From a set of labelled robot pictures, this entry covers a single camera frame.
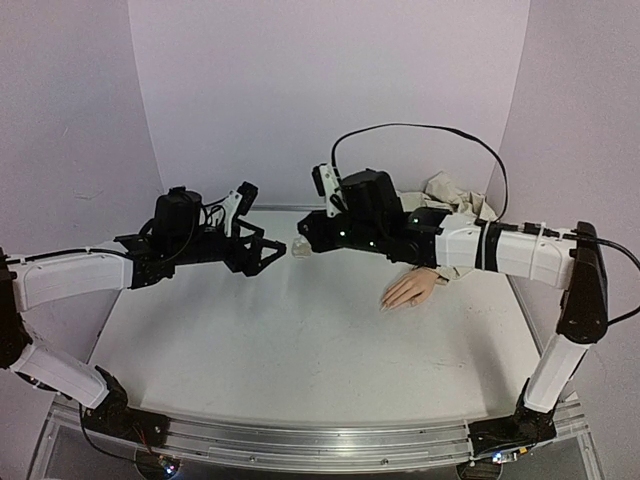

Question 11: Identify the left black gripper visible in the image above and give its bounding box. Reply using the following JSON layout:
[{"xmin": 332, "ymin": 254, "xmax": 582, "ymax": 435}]
[{"xmin": 173, "ymin": 218, "xmax": 288, "ymax": 277}]

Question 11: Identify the clear nail polish bottle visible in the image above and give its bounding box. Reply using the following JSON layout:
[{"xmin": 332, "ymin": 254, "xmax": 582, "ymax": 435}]
[{"xmin": 291, "ymin": 237, "xmax": 313, "ymax": 259}]

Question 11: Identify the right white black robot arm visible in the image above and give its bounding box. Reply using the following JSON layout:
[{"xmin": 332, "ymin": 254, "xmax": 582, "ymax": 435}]
[{"xmin": 298, "ymin": 164, "xmax": 617, "ymax": 464}]

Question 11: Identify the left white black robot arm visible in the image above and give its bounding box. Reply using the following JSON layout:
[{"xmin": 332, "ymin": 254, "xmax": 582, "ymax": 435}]
[{"xmin": 1, "ymin": 182, "xmax": 286, "ymax": 437}]

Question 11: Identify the beige jacket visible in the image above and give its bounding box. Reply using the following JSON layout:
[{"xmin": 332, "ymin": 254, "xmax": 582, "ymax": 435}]
[{"xmin": 394, "ymin": 170, "xmax": 501, "ymax": 286}]

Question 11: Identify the mannequin hand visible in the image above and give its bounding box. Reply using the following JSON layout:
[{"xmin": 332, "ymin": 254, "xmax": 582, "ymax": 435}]
[{"xmin": 380, "ymin": 268, "xmax": 448, "ymax": 311}]

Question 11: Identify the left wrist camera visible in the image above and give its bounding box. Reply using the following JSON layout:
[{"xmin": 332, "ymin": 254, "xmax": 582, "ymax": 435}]
[{"xmin": 222, "ymin": 182, "xmax": 259, "ymax": 238}]

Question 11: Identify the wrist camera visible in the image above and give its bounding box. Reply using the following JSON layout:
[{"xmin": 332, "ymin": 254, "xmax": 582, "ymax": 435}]
[
  {"xmin": 312, "ymin": 164, "xmax": 346, "ymax": 218},
  {"xmin": 222, "ymin": 182, "xmax": 259, "ymax": 238}
]

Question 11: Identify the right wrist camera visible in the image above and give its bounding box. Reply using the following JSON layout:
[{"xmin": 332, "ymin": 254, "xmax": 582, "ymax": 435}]
[{"xmin": 312, "ymin": 164, "xmax": 346, "ymax": 218}]

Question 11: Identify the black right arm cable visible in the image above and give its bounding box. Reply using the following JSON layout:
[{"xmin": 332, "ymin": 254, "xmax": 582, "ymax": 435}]
[{"xmin": 331, "ymin": 124, "xmax": 510, "ymax": 221}]

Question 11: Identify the aluminium front rail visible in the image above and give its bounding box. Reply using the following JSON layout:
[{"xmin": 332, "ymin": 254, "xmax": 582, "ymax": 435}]
[{"xmin": 80, "ymin": 401, "xmax": 588, "ymax": 474}]

